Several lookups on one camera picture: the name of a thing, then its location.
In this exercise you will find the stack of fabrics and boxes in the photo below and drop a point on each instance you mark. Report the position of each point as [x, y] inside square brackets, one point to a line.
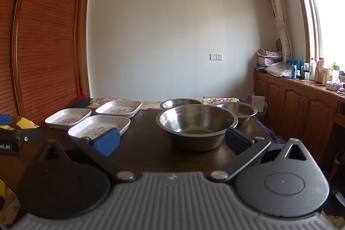
[267, 58]

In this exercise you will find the wooden louvered wardrobe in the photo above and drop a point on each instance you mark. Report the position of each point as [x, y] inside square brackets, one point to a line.
[43, 56]

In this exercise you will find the wooden window cabinet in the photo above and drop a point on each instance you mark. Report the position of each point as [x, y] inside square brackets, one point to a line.
[305, 110]

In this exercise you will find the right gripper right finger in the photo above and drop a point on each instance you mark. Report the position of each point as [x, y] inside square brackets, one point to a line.
[248, 151]

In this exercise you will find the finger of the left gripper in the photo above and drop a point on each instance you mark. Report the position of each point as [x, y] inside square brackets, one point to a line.
[5, 120]

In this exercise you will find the patterned beige curtain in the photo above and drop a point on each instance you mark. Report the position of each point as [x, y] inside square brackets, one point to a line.
[280, 12]

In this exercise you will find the large steel bowl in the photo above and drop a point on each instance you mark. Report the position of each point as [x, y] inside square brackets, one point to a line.
[196, 127]

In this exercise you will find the pink bottle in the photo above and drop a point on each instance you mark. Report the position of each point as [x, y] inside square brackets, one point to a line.
[319, 70]

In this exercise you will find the shallow steel bowl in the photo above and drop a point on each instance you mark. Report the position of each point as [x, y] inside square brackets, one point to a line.
[243, 111]

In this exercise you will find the floral bed quilt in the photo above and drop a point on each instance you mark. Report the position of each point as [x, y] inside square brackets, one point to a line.
[155, 105]

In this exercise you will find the deep steel bowl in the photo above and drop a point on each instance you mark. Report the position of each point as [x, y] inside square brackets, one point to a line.
[171, 103]

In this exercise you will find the white paper bag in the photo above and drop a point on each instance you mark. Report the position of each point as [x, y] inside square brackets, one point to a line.
[258, 102]

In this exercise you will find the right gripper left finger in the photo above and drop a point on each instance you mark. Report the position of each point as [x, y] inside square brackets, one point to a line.
[97, 152]

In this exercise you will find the yellow plush toy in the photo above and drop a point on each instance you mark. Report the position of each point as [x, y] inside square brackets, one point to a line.
[20, 123]

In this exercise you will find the white wall switch plate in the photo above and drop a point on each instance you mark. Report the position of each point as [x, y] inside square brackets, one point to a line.
[216, 57]

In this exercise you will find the floral white square plate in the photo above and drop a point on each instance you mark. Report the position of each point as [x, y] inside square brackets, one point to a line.
[96, 125]
[67, 118]
[122, 108]

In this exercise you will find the red and navy folded clothes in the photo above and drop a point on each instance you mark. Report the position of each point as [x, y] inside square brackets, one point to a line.
[82, 101]

